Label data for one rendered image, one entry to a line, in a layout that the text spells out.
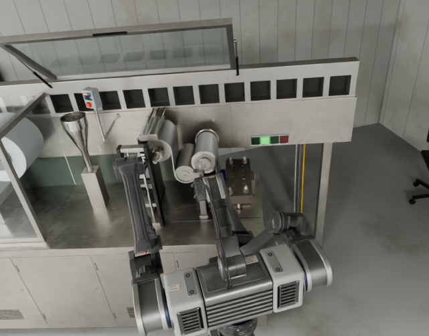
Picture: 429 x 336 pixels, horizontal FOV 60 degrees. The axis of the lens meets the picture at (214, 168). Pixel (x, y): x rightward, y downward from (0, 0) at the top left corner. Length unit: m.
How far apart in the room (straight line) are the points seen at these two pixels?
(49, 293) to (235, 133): 1.57
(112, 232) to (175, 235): 0.38
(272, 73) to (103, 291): 1.69
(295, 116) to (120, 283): 1.48
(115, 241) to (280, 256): 1.28
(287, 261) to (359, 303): 1.92
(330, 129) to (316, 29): 2.10
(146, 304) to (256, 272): 0.32
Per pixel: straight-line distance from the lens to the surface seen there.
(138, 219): 1.30
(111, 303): 2.65
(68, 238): 2.38
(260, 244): 1.47
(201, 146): 2.12
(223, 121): 2.32
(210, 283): 1.10
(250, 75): 2.21
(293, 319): 2.87
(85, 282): 2.54
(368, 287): 3.14
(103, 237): 2.29
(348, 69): 2.29
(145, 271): 1.22
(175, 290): 1.10
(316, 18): 4.33
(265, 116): 2.31
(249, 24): 4.04
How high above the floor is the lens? 2.38
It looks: 34 degrees down
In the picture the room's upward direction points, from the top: 6 degrees counter-clockwise
